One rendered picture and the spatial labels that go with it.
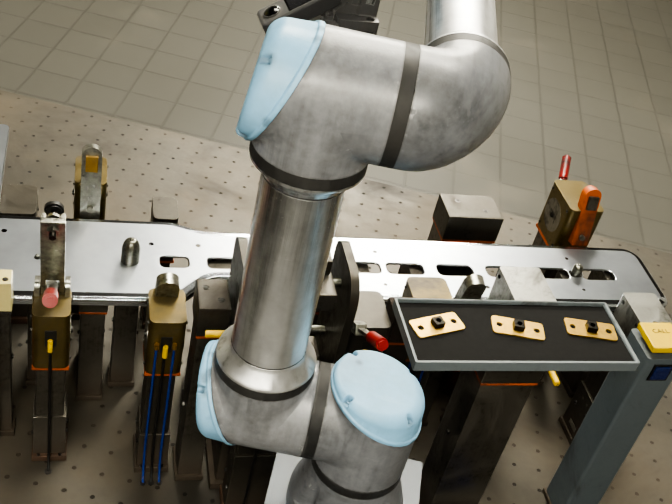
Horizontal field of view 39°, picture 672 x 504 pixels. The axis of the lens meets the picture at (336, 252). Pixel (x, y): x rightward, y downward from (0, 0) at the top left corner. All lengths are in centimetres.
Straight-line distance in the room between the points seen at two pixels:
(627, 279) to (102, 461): 108
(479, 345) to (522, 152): 294
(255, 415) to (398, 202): 150
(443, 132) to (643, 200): 353
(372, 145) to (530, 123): 378
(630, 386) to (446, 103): 91
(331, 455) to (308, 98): 46
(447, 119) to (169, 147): 177
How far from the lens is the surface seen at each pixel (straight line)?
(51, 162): 248
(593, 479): 184
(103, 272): 170
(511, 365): 146
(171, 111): 406
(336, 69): 84
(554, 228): 210
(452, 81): 86
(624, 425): 174
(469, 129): 87
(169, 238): 178
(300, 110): 84
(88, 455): 181
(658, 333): 165
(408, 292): 167
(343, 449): 113
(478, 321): 151
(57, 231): 146
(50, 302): 143
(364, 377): 112
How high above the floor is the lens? 212
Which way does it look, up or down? 38 degrees down
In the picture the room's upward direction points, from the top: 14 degrees clockwise
